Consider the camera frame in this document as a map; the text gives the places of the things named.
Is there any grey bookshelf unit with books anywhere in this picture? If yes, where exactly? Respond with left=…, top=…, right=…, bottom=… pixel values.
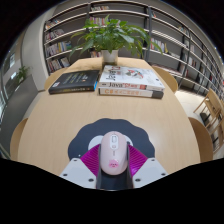
left=43, top=0, right=224, bottom=98

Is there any pale pink computer mouse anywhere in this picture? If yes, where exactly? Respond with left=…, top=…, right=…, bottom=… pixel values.
left=99, top=130, right=129, bottom=176

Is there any green plant in white pot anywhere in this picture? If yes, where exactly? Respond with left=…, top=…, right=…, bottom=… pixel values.
left=69, top=14, right=164, bottom=66

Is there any open-frame wooden chair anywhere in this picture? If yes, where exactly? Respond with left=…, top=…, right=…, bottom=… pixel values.
left=193, top=88, right=224, bottom=154

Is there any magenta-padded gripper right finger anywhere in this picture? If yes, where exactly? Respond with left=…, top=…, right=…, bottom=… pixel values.
left=125, top=143, right=168, bottom=190

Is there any dark cloud-shaped mouse pad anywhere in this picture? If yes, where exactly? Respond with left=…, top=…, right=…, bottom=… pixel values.
left=67, top=117, right=156, bottom=162

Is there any white illustrated thick book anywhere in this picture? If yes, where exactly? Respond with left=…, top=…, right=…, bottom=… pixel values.
left=98, top=64, right=166, bottom=92

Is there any small green background plant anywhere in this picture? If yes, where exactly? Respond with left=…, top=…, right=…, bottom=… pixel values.
left=16, top=65, right=31, bottom=83

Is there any black hardcover book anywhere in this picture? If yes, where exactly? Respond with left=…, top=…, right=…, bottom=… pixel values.
left=48, top=69, right=101, bottom=95

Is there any white book with orange spine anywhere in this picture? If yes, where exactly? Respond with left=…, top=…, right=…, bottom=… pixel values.
left=98, top=87, right=165, bottom=100

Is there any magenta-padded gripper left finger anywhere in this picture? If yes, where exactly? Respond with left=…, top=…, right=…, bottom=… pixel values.
left=59, top=143, right=103, bottom=190

